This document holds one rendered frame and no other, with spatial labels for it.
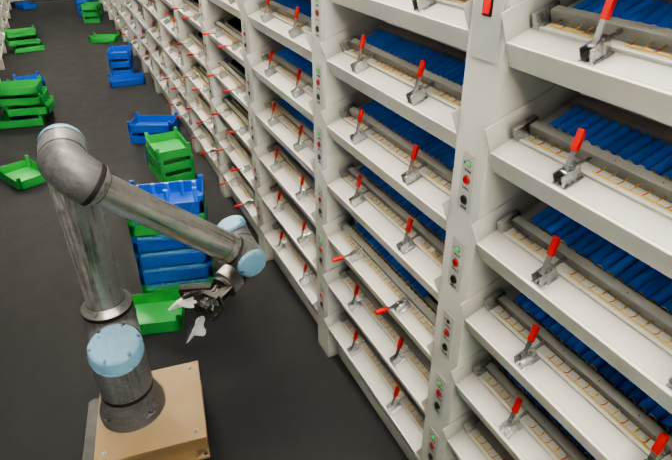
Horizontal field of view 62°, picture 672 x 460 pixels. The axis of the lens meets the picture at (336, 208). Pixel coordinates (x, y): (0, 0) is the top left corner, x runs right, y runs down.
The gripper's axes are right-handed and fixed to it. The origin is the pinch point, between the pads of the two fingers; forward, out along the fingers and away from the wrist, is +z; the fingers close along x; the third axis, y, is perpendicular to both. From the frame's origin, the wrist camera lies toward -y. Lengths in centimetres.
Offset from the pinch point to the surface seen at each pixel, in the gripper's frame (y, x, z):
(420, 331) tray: 70, -7, -25
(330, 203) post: 25, -15, -53
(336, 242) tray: 29, -4, -48
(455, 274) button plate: 82, -35, -23
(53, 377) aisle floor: -56, 31, 24
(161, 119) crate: -206, 50, -157
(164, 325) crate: -41, 36, -15
